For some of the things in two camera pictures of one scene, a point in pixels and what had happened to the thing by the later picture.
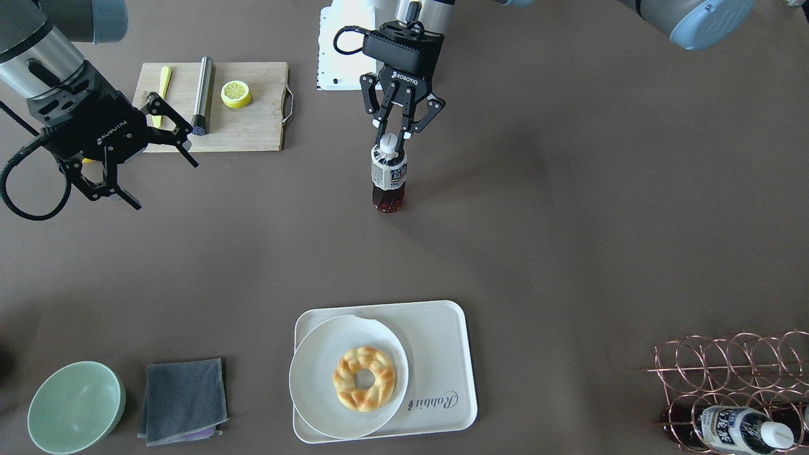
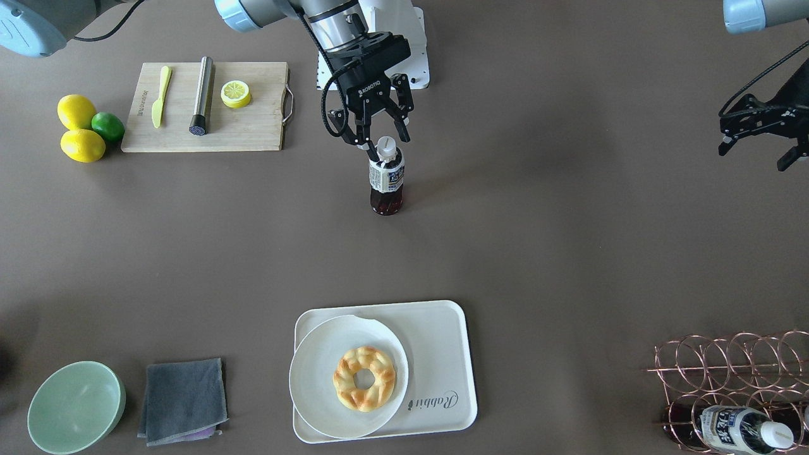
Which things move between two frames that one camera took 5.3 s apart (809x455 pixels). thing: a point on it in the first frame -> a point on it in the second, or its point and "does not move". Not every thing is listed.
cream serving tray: x=433 y=337 does not move
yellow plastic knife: x=165 y=83 does not move
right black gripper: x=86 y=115 -> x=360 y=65
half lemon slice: x=236 y=94 does not move
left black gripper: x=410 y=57 -> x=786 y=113
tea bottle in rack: x=741 y=430 does not move
